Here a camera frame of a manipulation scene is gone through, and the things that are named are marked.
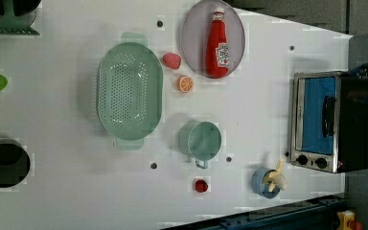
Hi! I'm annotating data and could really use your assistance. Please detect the green dish rack stand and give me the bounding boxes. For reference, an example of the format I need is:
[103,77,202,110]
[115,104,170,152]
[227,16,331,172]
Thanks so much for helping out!
[0,0,39,35]

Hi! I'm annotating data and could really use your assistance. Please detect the small red toy fruit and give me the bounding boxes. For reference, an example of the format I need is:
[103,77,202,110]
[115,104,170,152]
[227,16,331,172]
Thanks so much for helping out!
[195,179,209,193]

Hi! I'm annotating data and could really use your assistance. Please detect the pink toy strawberry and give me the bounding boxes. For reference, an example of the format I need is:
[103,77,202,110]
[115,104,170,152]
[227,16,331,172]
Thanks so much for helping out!
[162,53,181,70]

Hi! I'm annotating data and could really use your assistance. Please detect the black silver toaster oven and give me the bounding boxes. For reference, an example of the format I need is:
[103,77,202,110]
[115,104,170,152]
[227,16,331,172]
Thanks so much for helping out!
[290,71,368,173]

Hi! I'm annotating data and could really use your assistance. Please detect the orange slice toy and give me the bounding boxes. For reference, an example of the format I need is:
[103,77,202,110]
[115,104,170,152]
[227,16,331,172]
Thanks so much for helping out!
[177,76,194,93]

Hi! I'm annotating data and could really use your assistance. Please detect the red ketchup bottle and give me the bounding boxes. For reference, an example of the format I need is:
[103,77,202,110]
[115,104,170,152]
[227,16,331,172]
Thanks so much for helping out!
[205,8,229,79]

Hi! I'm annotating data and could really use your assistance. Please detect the black cylinder holder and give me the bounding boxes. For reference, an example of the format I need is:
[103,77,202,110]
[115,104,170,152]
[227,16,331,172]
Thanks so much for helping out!
[0,139,31,188]

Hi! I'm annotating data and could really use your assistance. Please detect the black oven door handle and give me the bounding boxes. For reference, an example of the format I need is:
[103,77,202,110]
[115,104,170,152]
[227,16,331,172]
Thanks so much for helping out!
[322,96,335,138]

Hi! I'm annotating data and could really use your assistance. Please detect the green oval colander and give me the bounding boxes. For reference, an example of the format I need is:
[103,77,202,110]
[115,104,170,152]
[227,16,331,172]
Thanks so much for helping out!
[97,32,164,150]

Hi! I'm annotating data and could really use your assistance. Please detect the peeled toy banana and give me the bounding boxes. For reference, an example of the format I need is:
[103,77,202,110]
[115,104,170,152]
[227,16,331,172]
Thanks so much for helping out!
[263,158,288,193]

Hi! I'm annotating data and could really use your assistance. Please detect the green cup with handle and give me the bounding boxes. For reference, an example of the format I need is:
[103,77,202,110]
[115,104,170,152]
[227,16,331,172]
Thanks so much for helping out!
[178,121,222,170]

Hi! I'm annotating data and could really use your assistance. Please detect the yellow red clamp tool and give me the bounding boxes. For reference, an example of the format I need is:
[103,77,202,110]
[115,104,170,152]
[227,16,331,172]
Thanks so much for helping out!
[336,210,363,230]

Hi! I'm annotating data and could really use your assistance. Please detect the blue cup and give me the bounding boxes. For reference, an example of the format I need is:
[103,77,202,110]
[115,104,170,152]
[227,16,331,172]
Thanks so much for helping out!
[251,168,280,199]

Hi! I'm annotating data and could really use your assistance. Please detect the blue frame rail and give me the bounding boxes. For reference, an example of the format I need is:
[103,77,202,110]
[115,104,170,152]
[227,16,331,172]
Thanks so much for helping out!
[163,195,347,230]

